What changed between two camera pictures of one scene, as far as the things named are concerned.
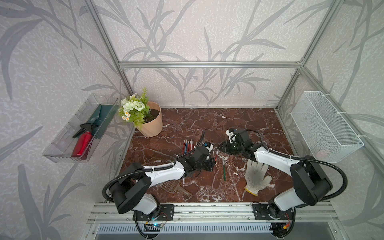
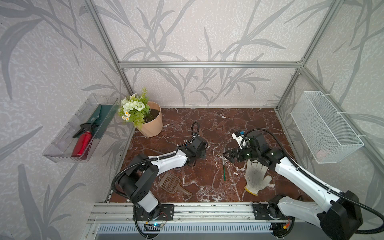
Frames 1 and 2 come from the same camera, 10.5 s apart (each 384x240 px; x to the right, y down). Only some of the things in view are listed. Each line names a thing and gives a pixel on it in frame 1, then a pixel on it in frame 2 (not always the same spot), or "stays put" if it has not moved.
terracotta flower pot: (153, 121) stays put
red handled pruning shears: (83, 137) stays put
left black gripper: (211, 165) → (203, 153)
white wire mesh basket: (322, 132) stays put
